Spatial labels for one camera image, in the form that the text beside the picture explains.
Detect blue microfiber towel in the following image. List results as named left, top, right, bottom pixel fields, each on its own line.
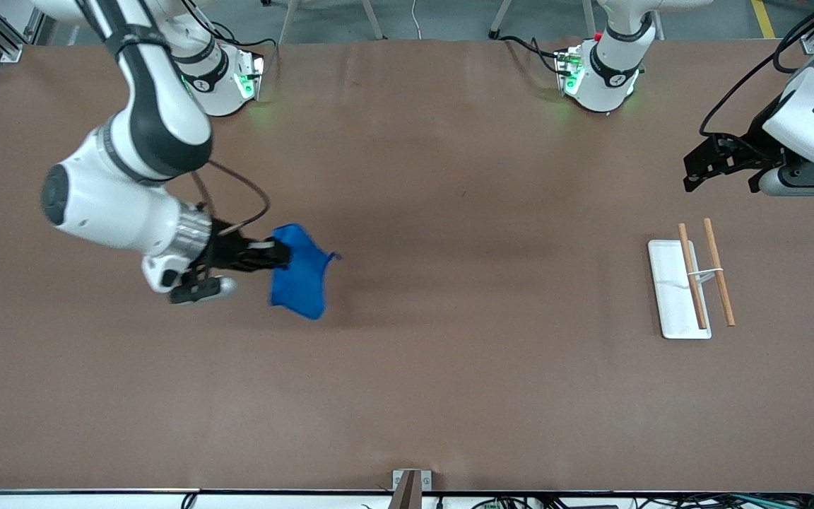
left=269, top=223, right=342, bottom=320

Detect white rectangular tray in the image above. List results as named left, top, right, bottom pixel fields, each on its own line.
left=647, top=218, right=737, bottom=341

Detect grey metal stand legs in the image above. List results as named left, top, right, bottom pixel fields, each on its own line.
left=276, top=0, right=387, bottom=45
left=488, top=0, right=596, bottom=40

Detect black right arm base cable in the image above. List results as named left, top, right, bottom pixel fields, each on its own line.
left=195, top=0, right=280, bottom=69

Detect black arm base cable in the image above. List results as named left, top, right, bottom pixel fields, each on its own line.
left=195, top=0, right=280, bottom=69
left=499, top=35, right=565, bottom=77

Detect black left arm base cable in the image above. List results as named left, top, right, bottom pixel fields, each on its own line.
left=499, top=35, right=565, bottom=77

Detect grey metal mounting bracket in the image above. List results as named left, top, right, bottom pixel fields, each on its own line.
left=390, top=469, right=433, bottom=509

